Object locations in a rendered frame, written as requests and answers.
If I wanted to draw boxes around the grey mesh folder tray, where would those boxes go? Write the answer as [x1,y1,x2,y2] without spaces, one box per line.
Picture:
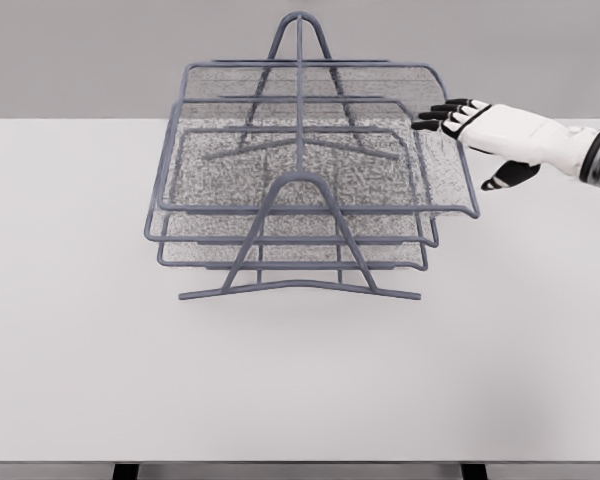
[143,97,441,249]
[155,126,428,272]
[152,60,482,221]

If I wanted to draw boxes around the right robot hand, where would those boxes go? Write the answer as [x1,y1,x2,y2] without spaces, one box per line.
[411,97,560,193]

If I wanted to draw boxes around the grey wire rack frame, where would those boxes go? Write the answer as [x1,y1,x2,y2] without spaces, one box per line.
[178,10,424,303]

